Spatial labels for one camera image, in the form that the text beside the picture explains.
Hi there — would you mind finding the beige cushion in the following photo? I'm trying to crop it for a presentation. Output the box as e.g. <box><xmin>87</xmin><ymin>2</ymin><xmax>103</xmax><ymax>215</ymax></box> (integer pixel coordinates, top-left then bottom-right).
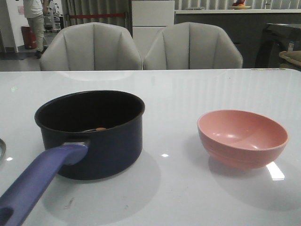
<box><xmin>279</xmin><ymin>50</ymin><xmax>301</xmax><ymax>71</ymax></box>

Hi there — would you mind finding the white cabinet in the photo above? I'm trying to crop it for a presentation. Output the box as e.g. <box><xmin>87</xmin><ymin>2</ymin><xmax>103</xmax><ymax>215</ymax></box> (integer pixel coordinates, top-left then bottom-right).
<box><xmin>131</xmin><ymin>0</ymin><xmax>175</xmax><ymax>59</ymax></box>

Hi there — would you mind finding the pink plastic bowl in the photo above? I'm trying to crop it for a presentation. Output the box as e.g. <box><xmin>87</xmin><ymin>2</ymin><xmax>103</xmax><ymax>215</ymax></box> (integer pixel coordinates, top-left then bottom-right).
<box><xmin>197</xmin><ymin>110</ymin><xmax>289</xmax><ymax>170</ymax></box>

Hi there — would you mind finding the red barrier tape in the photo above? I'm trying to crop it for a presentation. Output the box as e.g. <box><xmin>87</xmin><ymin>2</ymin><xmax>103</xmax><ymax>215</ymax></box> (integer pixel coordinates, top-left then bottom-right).
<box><xmin>69</xmin><ymin>13</ymin><xmax>126</xmax><ymax>19</ymax></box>

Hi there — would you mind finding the glass lid purple knob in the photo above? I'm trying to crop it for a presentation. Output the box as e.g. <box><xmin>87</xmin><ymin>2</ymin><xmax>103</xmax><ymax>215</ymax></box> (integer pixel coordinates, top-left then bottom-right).
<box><xmin>0</xmin><ymin>139</ymin><xmax>7</xmax><ymax>162</ymax></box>

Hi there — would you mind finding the right grey upholstered chair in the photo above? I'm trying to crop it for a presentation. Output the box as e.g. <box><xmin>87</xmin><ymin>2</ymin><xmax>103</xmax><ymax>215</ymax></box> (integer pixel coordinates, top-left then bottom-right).
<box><xmin>143</xmin><ymin>22</ymin><xmax>243</xmax><ymax>70</ymax></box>

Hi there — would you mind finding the grey upholstered chair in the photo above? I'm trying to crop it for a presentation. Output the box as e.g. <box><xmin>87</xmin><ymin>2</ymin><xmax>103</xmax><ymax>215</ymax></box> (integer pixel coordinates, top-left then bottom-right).
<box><xmin>143</xmin><ymin>22</ymin><xmax>243</xmax><ymax>70</ymax></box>
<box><xmin>40</xmin><ymin>22</ymin><xmax>143</xmax><ymax>71</ymax></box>

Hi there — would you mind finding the left grey upholstered chair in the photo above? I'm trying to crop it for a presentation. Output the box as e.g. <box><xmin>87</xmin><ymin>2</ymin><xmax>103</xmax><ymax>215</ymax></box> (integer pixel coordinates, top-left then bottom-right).
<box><xmin>40</xmin><ymin>22</ymin><xmax>143</xmax><ymax>71</ymax></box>

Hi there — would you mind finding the person in background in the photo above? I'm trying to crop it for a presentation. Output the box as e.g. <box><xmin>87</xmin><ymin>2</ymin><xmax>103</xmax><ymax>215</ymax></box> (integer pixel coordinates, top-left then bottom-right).
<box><xmin>23</xmin><ymin>0</ymin><xmax>48</xmax><ymax>59</ymax></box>

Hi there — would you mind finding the dark blue saucepan purple handle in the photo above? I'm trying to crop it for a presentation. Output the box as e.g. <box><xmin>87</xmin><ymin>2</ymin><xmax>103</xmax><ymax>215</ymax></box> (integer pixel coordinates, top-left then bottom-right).
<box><xmin>0</xmin><ymin>90</ymin><xmax>145</xmax><ymax>226</ymax></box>

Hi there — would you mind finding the red trash bin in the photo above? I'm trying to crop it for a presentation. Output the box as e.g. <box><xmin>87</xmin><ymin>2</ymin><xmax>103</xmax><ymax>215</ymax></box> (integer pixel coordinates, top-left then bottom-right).
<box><xmin>21</xmin><ymin>26</ymin><xmax>37</xmax><ymax>49</ymax></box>

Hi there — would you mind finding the fruit plate on counter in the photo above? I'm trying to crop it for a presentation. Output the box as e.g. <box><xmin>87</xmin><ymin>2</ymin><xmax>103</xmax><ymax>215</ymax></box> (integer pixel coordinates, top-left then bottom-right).
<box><xmin>230</xmin><ymin>0</ymin><xmax>251</xmax><ymax>10</ymax></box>

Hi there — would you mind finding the grey counter with white top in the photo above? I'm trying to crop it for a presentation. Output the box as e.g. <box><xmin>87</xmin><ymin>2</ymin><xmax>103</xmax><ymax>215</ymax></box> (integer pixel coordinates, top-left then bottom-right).
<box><xmin>175</xmin><ymin>9</ymin><xmax>301</xmax><ymax>68</ymax></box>

